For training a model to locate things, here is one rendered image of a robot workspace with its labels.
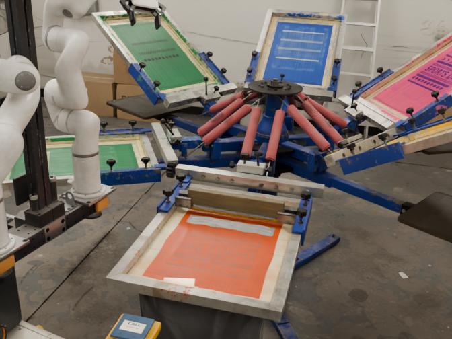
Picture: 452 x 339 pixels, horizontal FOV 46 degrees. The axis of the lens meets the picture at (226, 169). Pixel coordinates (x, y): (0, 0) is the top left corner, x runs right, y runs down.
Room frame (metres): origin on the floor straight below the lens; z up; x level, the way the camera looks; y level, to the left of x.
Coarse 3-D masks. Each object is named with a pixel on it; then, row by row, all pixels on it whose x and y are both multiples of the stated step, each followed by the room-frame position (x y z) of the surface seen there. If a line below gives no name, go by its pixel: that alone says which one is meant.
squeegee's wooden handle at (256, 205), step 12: (192, 192) 1.98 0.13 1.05; (204, 192) 1.96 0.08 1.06; (216, 192) 1.96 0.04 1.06; (192, 204) 1.97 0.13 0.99; (204, 204) 1.96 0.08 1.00; (216, 204) 1.95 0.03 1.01; (228, 204) 1.94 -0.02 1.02; (240, 204) 1.93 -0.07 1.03; (252, 204) 1.91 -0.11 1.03; (264, 204) 1.90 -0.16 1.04; (276, 204) 1.89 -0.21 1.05; (276, 216) 1.89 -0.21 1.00
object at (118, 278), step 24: (240, 192) 2.11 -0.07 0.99; (168, 216) 1.90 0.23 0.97; (144, 240) 1.68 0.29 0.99; (120, 264) 1.51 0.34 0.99; (288, 264) 1.56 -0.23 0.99; (120, 288) 1.42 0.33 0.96; (144, 288) 1.40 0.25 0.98; (168, 288) 1.39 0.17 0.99; (192, 288) 1.40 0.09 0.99; (288, 288) 1.43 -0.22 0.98; (240, 312) 1.33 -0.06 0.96; (264, 312) 1.31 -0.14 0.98
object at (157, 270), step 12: (204, 216) 1.95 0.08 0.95; (216, 216) 1.95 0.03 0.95; (228, 216) 1.95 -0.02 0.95; (180, 228) 1.84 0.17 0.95; (216, 228) 1.85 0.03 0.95; (168, 240) 1.74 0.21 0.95; (180, 240) 1.74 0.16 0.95; (168, 252) 1.66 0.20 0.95; (156, 264) 1.57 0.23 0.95; (156, 276) 1.50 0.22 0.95; (168, 276) 1.51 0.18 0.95; (180, 276) 1.51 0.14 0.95; (192, 276) 1.51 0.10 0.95
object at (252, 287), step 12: (276, 228) 1.87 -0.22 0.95; (264, 240) 1.77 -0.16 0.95; (276, 240) 1.78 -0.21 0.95; (264, 252) 1.68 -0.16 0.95; (264, 264) 1.60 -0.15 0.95; (204, 276) 1.51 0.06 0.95; (216, 276) 1.52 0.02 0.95; (228, 276) 1.52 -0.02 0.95; (252, 276) 1.53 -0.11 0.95; (264, 276) 1.53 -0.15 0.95; (204, 288) 1.45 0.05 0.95; (216, 288) 1.45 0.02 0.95; (228, 288) 1.46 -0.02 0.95; (240, 288) 1.46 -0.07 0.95; (252, 288) 1.46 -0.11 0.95
